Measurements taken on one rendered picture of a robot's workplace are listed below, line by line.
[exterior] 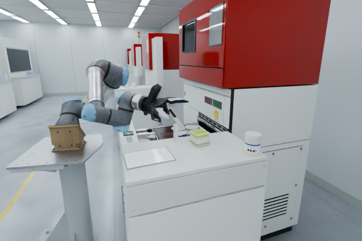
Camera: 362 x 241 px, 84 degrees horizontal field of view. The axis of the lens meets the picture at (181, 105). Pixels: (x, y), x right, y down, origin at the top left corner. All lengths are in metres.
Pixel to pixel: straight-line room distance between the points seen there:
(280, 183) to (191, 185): 0.99
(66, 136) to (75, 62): 7.85
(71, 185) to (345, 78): 2.51
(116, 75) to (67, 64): 8.04
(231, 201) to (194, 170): 0.25
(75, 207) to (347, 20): 2.77
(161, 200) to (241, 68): 0.81
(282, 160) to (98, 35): 8.43
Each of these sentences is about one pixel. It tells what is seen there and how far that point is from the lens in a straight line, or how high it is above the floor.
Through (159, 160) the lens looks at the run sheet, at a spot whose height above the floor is 0.97.
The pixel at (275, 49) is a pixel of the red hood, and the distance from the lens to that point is 1.37.
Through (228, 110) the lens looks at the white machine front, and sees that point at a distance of 1.23.
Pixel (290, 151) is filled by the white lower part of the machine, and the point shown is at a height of 0.75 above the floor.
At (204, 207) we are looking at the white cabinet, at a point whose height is 0.78.
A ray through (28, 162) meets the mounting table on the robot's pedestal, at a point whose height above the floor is 0.82.
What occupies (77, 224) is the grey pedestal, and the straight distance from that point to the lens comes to 1.75.
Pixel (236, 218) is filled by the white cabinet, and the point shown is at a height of 0.68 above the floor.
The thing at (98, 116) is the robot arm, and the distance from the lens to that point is 0.93.
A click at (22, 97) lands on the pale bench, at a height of 0.32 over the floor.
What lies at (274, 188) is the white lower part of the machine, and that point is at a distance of 1.70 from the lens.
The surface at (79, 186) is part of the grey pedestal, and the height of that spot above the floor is 0.56.
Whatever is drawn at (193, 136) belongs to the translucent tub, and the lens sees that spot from 1.01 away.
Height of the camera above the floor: 1.38
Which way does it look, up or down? 13 degrees down
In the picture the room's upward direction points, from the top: straight up
